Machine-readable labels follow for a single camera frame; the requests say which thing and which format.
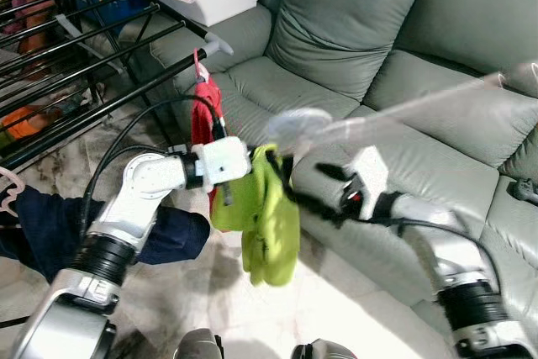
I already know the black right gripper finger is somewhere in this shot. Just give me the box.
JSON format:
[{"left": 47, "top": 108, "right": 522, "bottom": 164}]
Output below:
[
  {"left": 282, "top": 170, "right": 347, "bottom": 228},
  {"left": 314, "top": 161, "right": 354, "bottom": 185}
]

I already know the lime green garment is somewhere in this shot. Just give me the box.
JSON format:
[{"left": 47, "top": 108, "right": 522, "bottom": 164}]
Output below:
[{"left": 210, "top": 143, "right": 302, "bottom": 287}]

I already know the red jacket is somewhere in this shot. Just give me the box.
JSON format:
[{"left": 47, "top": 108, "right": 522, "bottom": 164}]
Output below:
[{"left": 190, "top": 73, "right": 226, "bottom": 150}]

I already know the grey robot right leg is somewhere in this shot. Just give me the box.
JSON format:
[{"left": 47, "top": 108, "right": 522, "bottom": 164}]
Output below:
[{"left": 290, "top": 340, "right": 358, "bottom": 359}]

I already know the grey robot leg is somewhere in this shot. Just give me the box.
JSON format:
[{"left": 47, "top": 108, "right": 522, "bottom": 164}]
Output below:
[
  {"left": 290, "top": 340, "right": 358, "bottom": 359},
  {"left": 172, "top": 328, "right": 226, "bottom": 359}
]

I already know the black handheld device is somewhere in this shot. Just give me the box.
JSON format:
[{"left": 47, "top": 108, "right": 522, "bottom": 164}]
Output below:
[{"left": 509, "top": 178, "right": 538, "bottom": 207}]

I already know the grey robot left leg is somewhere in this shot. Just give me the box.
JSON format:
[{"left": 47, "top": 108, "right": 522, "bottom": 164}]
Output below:
[{"left": 172, "top": 328, "right": 226, "bottom": 359}]

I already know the navy blue shirt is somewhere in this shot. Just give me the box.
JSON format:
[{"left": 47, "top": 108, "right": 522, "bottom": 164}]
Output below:
[{"left": 0, "top": 184, "right": 211, "bottom": 280}]

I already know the blue plastic bag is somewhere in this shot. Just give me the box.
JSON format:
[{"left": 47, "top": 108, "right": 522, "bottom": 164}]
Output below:
[{"left": 67, "top": 0, "right": 148, "bottom": 36}]

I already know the orange green fabric item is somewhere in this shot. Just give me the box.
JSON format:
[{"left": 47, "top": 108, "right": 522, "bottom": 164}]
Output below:
[{"left": 0, "top": 105, "right": 41, "bottom": 140}]

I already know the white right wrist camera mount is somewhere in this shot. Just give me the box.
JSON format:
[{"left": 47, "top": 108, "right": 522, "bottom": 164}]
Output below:
[{"left": 347, "top": 146, "right": 389, "bottom": 219}]

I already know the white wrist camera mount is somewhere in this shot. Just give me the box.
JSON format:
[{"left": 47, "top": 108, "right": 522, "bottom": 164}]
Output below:
[
  {"left": 195, "top": 136, "right": 251, "bottom": 192},
  {"left": 347, "top": 146, "right": 389, "bottom": 219}
]

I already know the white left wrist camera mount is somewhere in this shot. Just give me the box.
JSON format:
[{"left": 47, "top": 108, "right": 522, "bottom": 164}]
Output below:
[{"left": 195, "top": 136, "right": 251, "bottom": 192}]

